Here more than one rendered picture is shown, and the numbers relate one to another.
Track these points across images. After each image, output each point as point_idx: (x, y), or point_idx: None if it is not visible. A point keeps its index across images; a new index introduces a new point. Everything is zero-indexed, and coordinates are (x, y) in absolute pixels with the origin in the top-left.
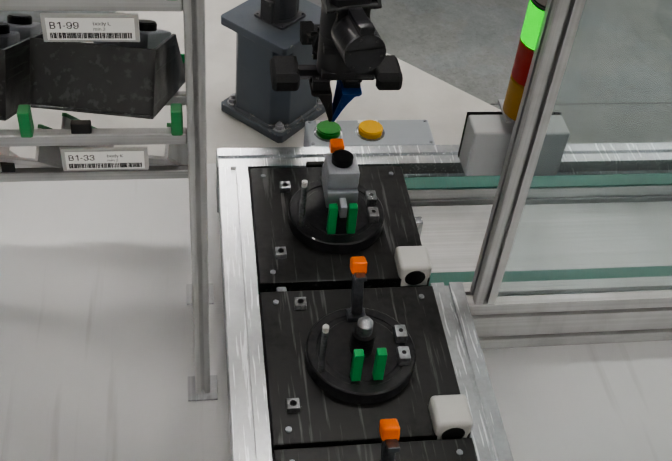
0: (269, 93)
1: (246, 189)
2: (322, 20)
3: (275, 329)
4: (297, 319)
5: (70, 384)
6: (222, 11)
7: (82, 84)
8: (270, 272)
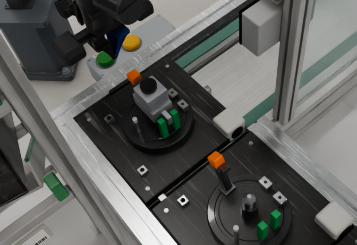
0: (47, 54)
1: (84, 135)
2: None
3: (181, 231)
4: (189, 213)
5: None
6: None
7: None
8: (146, 189)
